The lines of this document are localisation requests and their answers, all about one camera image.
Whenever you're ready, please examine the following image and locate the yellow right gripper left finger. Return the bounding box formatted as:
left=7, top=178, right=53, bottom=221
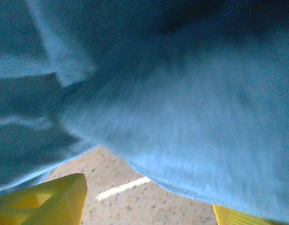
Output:
left=0, top=173, right=88, bottom=225

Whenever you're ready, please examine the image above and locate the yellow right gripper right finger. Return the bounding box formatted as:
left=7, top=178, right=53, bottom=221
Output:
left=213, top=204, right=284, bottom=225

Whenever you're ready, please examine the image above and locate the blue t-shirt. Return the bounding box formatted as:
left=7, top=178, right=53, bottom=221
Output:
left=0, top=0, right=289, bottom=225

